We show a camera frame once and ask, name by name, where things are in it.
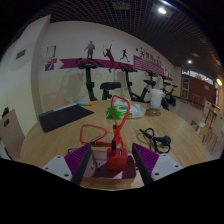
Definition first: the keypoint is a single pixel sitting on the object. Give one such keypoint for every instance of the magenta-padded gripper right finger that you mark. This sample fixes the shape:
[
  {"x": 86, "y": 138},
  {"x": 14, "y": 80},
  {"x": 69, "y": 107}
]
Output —
[{"x": 146, "y": 160}]

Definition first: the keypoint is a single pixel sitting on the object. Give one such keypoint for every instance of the beige chair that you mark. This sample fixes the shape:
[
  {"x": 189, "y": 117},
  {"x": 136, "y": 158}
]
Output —
[{"x": 55, "y": 101}]

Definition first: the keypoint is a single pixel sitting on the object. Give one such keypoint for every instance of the white tissue box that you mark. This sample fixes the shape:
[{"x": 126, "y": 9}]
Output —
[{"x": 122, "y": 101}]

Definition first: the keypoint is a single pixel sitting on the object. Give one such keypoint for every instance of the white wall poster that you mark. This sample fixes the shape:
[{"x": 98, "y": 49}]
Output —
[{"x": 51, "y": 52}]

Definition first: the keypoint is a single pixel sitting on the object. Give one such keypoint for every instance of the red charger block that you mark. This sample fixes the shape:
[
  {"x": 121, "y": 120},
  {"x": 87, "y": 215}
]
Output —
[{"x": 116, "y": 160}]

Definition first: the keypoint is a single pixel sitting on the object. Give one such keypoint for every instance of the blue and orange marker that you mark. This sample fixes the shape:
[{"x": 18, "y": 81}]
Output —
[{"x": 85, "y": 103}]

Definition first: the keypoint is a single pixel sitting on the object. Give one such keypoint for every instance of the round wooden coaster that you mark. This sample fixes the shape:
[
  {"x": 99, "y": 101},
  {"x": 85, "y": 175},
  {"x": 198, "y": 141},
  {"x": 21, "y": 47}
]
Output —
[{"x": 153, "y": 111}]

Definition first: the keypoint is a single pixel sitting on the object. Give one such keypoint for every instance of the white cup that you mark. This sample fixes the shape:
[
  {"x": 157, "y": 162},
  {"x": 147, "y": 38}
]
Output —
[{"x": 156, "y": 98}]

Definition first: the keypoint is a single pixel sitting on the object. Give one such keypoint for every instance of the black exercise bike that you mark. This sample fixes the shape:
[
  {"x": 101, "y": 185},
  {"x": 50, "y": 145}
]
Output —
[
  {"x": 128, "y": 83},
  {"x": 148, "y": 83},
  {"x": 88, "y": 80},
  {"x": 170, "y": 96}
]

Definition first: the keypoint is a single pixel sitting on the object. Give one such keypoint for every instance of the round yellow lamp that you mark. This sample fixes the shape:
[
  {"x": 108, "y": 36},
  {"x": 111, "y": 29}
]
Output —
[{"x": 219, "y": 82}]

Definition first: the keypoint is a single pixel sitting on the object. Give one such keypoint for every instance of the black mouse pad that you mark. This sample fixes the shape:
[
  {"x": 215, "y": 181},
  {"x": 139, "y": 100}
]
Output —
[{"x": 63, "y": 116}]

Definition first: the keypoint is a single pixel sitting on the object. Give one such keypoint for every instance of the round ceiling light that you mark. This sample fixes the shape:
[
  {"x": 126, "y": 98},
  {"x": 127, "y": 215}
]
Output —
[{"x": 162, "y": 10}]

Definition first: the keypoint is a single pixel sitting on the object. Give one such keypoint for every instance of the green wet wipes pack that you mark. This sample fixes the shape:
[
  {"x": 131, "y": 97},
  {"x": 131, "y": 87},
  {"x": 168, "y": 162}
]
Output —
[{"x": 133, "y": 111}]

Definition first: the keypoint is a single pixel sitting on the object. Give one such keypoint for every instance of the small ceiling light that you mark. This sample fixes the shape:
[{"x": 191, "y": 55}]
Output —
[{"x": 189, "y": 61}]

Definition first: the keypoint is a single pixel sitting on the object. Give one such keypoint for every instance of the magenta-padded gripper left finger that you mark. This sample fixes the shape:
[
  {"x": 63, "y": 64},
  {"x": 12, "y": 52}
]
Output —
[{"x": 77, "y": 159}]

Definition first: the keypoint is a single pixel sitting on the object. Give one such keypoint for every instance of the purple wall poster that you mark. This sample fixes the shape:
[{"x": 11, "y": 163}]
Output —
[{"x": 50, "y": 65}]

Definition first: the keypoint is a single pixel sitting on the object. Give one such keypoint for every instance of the group of wooden chairs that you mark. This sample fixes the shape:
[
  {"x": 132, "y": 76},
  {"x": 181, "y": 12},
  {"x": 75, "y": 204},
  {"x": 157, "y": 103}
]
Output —
[{"x": 210, "y": 123}]

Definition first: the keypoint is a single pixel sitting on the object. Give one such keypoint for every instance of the grey wall sign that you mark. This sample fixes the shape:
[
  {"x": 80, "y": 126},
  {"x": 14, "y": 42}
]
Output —
[{"x": 20, "y": 54}]

